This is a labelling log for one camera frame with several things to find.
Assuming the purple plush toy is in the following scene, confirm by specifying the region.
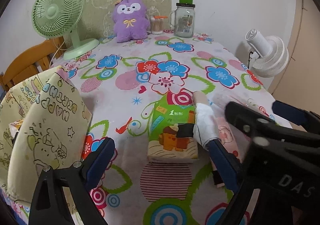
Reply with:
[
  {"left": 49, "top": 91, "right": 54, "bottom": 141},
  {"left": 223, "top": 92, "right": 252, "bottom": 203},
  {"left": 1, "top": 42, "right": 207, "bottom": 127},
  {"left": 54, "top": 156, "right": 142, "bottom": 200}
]
[{"left": 112, "top": 0, "right": 150, "bottom": 43}]

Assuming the green desk fan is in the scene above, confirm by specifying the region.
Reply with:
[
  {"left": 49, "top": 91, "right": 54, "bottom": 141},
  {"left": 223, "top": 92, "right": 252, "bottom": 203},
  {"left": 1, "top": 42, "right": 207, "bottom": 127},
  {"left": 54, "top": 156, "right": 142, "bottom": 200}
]
[{"left": 31, "top": 0, "right": 99, "bottom": 60}]

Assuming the floral tablecloth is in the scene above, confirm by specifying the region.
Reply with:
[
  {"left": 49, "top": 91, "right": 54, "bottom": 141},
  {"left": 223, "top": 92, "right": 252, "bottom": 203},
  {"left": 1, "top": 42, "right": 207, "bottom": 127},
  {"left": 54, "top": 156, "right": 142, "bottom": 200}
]
[{"left": 1, "top": 34, "right": 289, "bottom": 224}]

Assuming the beige white roll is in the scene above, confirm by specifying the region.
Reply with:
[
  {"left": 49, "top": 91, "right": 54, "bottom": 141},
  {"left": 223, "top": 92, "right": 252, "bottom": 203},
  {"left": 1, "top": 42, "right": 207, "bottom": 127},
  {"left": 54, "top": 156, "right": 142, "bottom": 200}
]
[{"left": 193, "top": 91, "right": 219, "bottom": 151}]

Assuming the beige door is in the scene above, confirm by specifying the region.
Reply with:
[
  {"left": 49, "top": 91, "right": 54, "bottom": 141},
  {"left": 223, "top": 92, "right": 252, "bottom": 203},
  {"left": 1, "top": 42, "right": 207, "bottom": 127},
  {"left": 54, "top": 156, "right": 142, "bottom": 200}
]
[{"left": 268, "top": 0, "right": 319, "bottom": 112}]

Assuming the white standing fan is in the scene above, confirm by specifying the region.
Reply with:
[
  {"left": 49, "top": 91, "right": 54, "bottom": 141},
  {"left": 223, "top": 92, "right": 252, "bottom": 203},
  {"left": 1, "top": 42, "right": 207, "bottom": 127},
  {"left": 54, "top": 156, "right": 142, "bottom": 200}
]
[{"left": 245, "top": 29, "right": 289, "bottom": 78}]

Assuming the toothpick jar orange lid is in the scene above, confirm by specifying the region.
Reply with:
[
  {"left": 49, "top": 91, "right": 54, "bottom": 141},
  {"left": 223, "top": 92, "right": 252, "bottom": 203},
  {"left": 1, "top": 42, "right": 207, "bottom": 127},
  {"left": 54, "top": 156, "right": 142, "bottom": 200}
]
[{"left": 150, "top": 16, "right": 168, "bottom": 34}]

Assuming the glass jar green lid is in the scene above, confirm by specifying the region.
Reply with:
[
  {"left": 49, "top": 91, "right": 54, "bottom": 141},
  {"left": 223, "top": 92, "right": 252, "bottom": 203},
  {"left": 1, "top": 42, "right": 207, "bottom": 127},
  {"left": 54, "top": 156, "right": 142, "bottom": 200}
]
[{"left": 169, "top": 0, "right": 195, "bottom": 38}]

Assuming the yellow patterned storage box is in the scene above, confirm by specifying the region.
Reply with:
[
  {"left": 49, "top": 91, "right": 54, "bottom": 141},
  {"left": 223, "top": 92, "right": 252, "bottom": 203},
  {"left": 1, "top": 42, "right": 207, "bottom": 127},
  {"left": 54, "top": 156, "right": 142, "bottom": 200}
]
[{"left": 1, "top": 66, "right": 92, "bottom": 207}]

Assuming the green tissue pack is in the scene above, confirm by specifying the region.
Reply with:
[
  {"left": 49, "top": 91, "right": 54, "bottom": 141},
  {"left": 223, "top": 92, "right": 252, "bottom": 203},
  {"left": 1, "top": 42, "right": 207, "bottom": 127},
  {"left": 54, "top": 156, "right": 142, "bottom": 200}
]
[{"left": 148, "top": 90, "right": 198, "bottom": 164}]

